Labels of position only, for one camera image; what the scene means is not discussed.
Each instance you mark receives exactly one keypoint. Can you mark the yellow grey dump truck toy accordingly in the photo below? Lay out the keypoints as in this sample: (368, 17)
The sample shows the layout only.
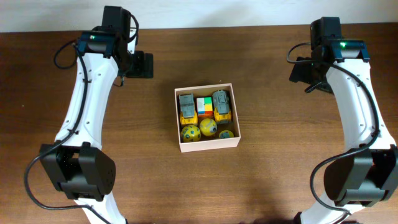
(188, 113)

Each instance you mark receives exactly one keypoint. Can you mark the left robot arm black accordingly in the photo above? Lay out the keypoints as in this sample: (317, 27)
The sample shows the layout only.
(75, 162)

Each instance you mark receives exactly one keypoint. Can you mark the yellow ball blue letters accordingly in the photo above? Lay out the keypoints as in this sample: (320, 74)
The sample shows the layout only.
(190, 133)

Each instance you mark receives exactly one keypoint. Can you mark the yellow wooden pellet drum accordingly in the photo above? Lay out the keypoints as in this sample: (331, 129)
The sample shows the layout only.
(225, 134)

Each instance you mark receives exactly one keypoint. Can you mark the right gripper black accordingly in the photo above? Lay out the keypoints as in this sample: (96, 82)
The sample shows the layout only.
(298, 71)

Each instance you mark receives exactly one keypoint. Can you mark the yellow grey mixer truck toy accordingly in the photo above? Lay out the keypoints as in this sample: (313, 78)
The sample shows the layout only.
(222, 112)

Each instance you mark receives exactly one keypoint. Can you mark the yellow ball with eye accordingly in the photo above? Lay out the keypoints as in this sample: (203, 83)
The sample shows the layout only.
(208, 127)

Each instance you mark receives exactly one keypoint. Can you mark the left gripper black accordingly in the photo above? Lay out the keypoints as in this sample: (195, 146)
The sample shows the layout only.
(144, 71)

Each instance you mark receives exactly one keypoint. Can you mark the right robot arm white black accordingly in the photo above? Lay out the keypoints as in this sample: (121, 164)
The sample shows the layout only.
(366, 172)

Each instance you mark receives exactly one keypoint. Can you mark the white cardboard box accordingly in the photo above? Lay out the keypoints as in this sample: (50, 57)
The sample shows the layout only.
(209, 143)

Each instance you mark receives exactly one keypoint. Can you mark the multicolour puzzle cube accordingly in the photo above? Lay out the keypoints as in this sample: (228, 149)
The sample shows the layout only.
(205, 107)

